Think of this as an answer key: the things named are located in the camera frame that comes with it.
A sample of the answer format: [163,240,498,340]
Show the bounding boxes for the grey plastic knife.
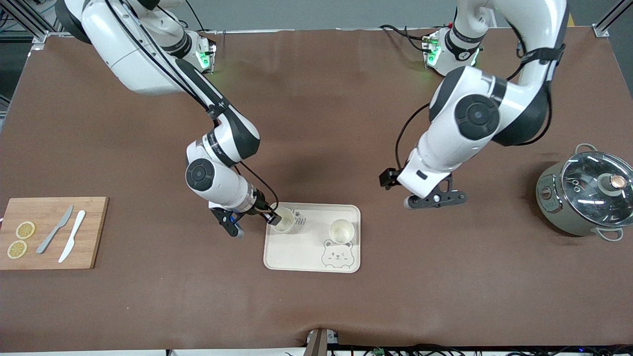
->
[36,205,74,255]

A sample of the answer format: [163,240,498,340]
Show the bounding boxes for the brown camera post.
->
[304,327,341,356]

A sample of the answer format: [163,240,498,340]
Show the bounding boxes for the grey-green electric cooking pot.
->
[536,143,633,242]

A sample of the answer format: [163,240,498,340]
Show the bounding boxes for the black left arm base cables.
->
[380,24,436,52]

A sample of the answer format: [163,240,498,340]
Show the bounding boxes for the cream tray with bear print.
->
[263,202,362,273]

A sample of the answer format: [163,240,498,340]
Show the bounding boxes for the bamboo cutting board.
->
[0,197,109,270]

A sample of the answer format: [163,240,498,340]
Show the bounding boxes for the white plastic knife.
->
[58,210,87,264]

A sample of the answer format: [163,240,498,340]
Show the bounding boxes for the glass pot lid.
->
[560,151,633,225]

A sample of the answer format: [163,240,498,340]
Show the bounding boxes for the aluminium frame profile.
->
[0,0,65,50]
[592,0,633,38]

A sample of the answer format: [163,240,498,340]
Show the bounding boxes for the white plastic cup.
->
[329,219,355,245]
[271,208,296,234]

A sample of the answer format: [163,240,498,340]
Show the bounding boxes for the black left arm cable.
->
[395,20,567,174]

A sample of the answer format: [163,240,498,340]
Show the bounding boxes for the brown table cover sheet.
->
[0,29,633,353]

